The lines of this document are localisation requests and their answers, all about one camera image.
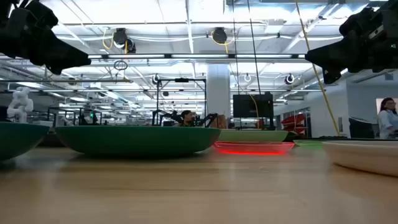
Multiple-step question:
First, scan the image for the yellow-green transparent plastic plate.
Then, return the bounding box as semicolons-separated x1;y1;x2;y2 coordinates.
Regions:
293;139;326;149

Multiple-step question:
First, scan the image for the red transparent plastic plate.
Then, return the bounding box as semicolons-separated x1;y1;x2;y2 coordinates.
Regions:
213;141;295;156

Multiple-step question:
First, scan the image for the dark teal-green plastic plate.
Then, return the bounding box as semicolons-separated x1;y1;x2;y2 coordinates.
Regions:
0;121;50;162

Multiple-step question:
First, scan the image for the pale green plastic plate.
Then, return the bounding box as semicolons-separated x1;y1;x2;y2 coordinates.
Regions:
217;129;289;143

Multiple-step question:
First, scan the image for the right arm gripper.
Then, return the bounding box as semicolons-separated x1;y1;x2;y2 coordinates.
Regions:
305;7;398;85

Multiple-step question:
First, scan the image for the yellow hanging cable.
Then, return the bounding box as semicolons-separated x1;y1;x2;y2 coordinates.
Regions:
294;0;341;137

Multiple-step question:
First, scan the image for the white robot figure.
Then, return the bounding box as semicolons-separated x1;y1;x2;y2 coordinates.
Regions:
6;86;34;124

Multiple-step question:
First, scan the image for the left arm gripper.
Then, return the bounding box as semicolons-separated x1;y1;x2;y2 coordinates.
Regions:
0;0;92;75

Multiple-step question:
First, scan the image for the black monitor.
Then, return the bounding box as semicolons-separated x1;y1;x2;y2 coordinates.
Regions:
233;93;274;119

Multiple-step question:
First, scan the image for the red cart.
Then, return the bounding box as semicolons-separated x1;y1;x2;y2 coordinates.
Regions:
281;113;307;135

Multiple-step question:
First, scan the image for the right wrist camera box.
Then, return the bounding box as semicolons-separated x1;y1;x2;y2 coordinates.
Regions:
369;9;398;40

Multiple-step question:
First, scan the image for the black bin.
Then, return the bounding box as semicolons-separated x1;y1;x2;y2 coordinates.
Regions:
348;116;376;139

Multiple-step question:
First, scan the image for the black robot rig frame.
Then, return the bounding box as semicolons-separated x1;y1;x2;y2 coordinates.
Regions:
151;77;208;127

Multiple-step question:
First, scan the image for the person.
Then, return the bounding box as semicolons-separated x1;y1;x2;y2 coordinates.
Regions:
377;97;398;140
179;110;196;128

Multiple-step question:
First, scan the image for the thin black hanging cable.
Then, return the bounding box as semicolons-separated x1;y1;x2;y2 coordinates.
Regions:
231;0;241;130

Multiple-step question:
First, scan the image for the long ceiling light bar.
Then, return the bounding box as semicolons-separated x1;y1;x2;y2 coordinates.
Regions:
88;54;307;59

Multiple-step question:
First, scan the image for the white building column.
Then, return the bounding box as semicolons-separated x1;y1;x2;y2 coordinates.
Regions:
206;63;231;121

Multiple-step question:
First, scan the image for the beige plastic plate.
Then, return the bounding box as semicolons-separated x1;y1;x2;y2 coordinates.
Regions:
322;140;398;177

